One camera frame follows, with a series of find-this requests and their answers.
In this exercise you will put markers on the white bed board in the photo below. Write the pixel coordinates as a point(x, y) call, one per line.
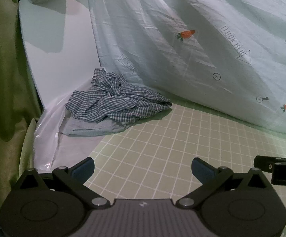
point(59, 42)

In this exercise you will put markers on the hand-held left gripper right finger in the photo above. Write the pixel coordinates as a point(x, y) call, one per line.
point(202, 170)

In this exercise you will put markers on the green curtain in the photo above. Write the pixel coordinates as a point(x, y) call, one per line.
point(4, 79)

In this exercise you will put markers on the blue checked shirt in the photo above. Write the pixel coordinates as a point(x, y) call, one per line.
point(115, 98)

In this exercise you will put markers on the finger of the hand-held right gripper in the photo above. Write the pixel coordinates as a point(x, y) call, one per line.
point(264, 163)

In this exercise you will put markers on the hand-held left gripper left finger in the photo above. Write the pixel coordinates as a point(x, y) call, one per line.
point(83, 169)

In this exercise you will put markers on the clear plastic film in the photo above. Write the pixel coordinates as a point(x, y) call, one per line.
point(46, 133)

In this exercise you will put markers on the grey garment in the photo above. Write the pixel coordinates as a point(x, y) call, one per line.
point(88, 129)

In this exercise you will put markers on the carrot print blanket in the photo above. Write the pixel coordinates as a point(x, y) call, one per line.
point(194, 42)

